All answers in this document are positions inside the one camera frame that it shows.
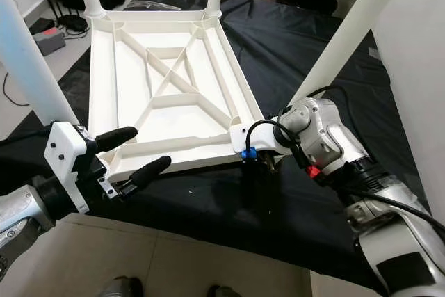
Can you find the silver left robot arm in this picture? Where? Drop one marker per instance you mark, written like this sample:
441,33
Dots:
28,213

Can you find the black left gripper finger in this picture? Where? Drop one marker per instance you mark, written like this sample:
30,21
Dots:
149,172
117,138

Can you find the flat black adapter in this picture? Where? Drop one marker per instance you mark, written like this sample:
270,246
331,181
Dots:
39,26

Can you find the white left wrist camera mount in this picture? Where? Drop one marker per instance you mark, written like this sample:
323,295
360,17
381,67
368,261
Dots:
66,158

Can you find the small grey tape patch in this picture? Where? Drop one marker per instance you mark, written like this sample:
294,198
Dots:
375,53

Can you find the black router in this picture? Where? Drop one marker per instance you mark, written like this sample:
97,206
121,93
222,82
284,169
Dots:
73,24

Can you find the grey box red label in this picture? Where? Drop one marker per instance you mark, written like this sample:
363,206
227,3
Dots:
52,43

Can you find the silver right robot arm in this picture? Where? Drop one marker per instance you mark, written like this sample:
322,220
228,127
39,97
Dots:
341,137

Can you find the black tablecloth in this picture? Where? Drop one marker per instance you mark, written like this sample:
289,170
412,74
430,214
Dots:
215,220

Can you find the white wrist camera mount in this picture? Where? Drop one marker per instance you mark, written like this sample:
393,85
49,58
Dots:
257,133
66,158

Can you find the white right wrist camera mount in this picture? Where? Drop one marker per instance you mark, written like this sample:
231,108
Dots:
257,133

